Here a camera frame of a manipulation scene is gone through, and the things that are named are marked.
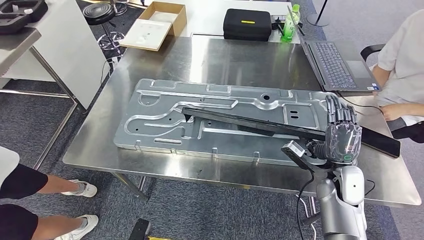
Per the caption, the person's hand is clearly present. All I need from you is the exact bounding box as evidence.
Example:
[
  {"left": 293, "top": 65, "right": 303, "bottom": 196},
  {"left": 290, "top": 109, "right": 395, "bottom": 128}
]
[{"left": 380, "top": 103, "right": 403, "bottom": 122}]

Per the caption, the open cardboard box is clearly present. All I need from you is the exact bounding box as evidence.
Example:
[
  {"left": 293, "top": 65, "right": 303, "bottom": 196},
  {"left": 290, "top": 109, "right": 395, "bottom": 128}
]
[{"left": 118, "top": 1, "right": 188, "bottom": 53}]

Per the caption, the steel workbench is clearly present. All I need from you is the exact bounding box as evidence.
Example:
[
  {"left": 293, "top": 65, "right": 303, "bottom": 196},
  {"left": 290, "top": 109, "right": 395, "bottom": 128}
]
[{"left": 62, "top": 34, "right": 423, "bottom": 229}]

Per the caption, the small black device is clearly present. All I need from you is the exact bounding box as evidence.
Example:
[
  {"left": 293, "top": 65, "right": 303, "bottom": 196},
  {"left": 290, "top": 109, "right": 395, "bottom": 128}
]
[{"left": 271, "top": 14, "right": 287, "bottom": 37}]

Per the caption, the grey open laptop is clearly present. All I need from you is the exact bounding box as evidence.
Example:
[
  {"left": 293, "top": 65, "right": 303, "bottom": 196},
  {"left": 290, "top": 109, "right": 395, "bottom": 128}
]
[{"left": 286, "top": 5, "right": 383, "bottom": 93}]

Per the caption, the black foam tray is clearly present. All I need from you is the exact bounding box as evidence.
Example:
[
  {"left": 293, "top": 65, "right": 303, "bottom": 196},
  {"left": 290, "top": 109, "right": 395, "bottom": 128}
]
[{"left": 0, "top": 0, "right": 50, "bottom": 36}]

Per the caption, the black case yellow label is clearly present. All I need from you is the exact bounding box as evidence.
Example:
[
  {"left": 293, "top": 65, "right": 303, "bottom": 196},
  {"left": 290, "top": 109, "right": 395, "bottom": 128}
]
[{"left": 222, "top": 8, "right": 273, "bottom": 43}]

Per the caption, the black camera bracket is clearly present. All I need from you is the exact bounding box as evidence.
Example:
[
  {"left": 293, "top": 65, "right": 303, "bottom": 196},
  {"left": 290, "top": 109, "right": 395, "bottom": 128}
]
[{"left": 286, "top": 140, "right": 334, "bottom": 175}]

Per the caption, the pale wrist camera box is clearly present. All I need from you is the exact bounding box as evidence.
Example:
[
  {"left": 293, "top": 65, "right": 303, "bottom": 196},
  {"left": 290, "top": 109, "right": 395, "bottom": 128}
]
[{"left": 280, "top": 140, "right": 307, "bottom": 164}]

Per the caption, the person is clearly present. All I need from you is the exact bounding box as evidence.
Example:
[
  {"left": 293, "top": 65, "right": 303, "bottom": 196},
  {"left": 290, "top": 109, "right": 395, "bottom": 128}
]
[
  {"left": 371, "top": 9, "right": 424, "bottom": 144},
  {"left": 0, "top": 145, "right": 100, "bottom": 240}
]

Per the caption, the stamped sheet metal panel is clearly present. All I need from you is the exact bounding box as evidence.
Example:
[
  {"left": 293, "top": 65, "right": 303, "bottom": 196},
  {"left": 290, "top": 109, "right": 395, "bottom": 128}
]
[{"left": 113, "top": 78, "right": 336, "bottom": 167}]

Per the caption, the black camera cable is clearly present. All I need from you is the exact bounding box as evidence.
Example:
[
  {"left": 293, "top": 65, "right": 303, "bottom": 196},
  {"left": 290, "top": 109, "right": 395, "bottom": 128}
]
[{"left": 295, "top": 168, "right": 316, "bottom": 240}]

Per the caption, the white table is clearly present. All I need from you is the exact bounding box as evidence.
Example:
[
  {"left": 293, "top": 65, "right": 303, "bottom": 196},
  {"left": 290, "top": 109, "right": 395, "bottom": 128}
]
[{"left": 180, "top": 0, "right": 302, "bottom": 45}]

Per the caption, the black robot foot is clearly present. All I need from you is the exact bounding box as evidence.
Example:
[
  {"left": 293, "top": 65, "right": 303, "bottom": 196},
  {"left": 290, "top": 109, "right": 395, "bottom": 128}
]
[{"left": 128, "top": 217, "right": 152, "bottom": 240}]

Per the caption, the black stool chrome base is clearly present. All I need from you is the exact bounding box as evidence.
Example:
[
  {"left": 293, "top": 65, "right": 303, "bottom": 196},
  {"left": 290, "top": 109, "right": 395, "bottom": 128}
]
[{"left": 82, "top": 0, "right": 126, "bottom": 51}]

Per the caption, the black office chair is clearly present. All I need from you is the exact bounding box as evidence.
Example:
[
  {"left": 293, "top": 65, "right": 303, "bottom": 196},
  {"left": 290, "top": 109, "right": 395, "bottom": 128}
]
[{"left": 360, "top": 43, "right": 387, "bottom": 63}]

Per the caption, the green drink bottle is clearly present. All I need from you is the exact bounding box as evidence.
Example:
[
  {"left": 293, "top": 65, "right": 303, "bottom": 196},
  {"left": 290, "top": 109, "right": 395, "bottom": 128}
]
[{"left": 280, "top": 3, "right": 301, "bottom": 43}]

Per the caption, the black plastic frame part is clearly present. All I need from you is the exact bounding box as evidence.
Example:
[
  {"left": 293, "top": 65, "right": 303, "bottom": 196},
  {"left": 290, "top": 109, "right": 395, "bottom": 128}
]
[{"left": 181, "top": 106, "right": 402, "bottom": 159}]

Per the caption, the white shoe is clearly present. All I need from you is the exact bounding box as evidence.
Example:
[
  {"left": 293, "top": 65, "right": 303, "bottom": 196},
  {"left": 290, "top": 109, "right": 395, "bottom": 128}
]
[
  {"left": 53, "top": 214, "right": 100, "bottom": 240},
  {"left": 60, "top": 179, "right": 99, "bottom": 199}
]

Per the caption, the grey round stand base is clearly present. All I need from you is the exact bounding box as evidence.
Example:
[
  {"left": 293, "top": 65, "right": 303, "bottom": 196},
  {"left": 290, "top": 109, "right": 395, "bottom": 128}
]
[{"left": 305, "top": 0, "right": 332, "bottom": 28}]

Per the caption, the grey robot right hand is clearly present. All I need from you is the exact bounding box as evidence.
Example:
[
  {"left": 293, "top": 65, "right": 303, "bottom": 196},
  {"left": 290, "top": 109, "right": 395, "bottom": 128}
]
[{"left": 312, "top": 94, "right": 363, "bottom": 166}]

